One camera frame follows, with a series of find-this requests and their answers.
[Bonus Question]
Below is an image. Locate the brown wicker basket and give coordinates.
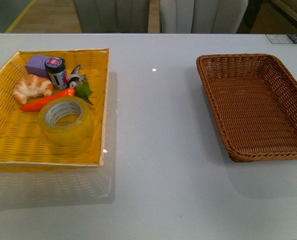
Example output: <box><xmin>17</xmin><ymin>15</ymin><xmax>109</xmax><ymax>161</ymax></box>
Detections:
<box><xmin>196</xmin><ymin>53</ymin><xmax>297</xmax><ymax>163</ymax></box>

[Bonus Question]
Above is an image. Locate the grey chair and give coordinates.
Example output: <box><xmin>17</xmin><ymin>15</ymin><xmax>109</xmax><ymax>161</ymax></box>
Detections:
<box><xmin>73</xmin><ymin>0</ymin><xmax>150</xmax><ymax>33</ymax></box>
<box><xmin>159</xmin><ymin>0</ymin><xmax>249</xmax><ymax>34</ymax></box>

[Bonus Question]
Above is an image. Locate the black white animal figurine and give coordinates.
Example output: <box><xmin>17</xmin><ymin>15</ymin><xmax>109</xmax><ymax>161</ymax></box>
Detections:
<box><xmin>67</xmin><ymin>64</ymin><xmax>88</xmax><ymax>89</ymax></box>

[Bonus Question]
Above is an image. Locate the yellow packing tape roll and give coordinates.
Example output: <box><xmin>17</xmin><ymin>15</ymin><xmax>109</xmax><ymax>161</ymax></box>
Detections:
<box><xmin>38</xmin><ymin>96</ymin><xmax>94</xmax><ymax>146</ymax></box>

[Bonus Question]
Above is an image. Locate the yellow woven basket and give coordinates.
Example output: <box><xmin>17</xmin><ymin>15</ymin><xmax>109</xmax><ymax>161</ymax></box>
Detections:
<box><xmin>0</xmin><ymin>48</ymin><xmax>110</xmax><ymax>171</ymax></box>

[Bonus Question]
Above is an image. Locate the left grey chair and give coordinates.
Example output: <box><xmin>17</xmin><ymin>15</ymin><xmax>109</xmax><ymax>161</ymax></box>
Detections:
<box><xmin>73</xmin><ymin>0</ymin><xmax>150</xmax><ymax>33</ymax></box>

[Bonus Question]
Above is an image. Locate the dark jar with label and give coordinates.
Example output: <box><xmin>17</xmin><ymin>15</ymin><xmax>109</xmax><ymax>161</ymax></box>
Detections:
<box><xmin>44</xmin><ymin>57</ymin><xmax>69</xmax><ymax>90</ymax></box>

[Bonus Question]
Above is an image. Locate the right grey chair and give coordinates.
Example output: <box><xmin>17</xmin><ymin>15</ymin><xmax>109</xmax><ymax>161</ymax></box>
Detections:
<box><xmin>159</xmin><ymin>0</ymin><xmax>249</xmax><ymax>34</ymax></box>

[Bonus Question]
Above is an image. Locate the toy croissant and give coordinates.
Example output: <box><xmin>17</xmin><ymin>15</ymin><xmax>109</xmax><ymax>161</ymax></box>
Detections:
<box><xmin>12</xmin><ymin>74</ymin><xmax>54</xmax><ymax>105</ymax></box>

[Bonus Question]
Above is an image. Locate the black label sticker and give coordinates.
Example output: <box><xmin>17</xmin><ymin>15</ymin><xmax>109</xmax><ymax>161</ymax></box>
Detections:
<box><xmin>266</xmin><ymin>34</ymin><xmax>297</xmax><ymax>44</ymax></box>

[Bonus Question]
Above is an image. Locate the orange toy carrot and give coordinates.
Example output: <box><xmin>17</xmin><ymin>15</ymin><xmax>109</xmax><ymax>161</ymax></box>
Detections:
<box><xmin>20</xmin><ymin>82</ymin><xmax>93</xmax><ymax>112</ymax></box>

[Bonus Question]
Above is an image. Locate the purple block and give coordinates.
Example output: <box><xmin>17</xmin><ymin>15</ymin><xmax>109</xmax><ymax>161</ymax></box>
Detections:
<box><xmin>24</xmin><ymin>54</ymin><xmax>50</xmax><ymax>78</ymax></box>

